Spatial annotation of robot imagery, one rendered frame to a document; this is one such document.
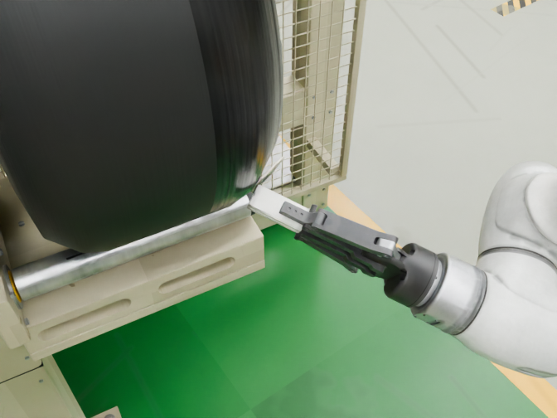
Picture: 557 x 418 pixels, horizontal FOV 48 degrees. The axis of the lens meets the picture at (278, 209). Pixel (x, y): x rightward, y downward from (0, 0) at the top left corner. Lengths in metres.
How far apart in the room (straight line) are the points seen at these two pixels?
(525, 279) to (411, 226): 1.32
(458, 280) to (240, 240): 0.32
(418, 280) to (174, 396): 1.11
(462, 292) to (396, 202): 1.43
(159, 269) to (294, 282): 1.07
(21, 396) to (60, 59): 0.77
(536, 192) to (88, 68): 0.56
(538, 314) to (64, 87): 0.58
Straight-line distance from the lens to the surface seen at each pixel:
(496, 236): 0.86
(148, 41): 0.56
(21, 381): 1.17
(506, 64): 2.92
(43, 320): 0.89
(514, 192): 0.87
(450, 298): 0.76
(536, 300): 0.81
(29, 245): 1.06
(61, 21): 0.54
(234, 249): 0.91
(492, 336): 0.79
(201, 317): 1.87
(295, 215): 0.74
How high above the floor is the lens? 1.57
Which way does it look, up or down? 48 degrees down
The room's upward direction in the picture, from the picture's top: straight up
